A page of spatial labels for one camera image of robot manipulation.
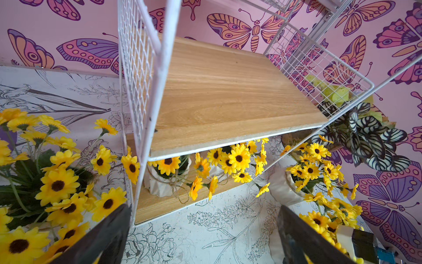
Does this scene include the white wire wooden shelf rack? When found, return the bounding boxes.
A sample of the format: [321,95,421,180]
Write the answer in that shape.
[116,0,422,227]

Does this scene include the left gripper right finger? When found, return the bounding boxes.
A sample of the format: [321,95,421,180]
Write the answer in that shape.
[277,205,354,264]

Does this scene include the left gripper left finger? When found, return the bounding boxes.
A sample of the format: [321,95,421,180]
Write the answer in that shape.
[51,204,131,264]

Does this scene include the green striped leafy plant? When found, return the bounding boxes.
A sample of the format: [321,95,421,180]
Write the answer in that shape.
[304,74,411,173]

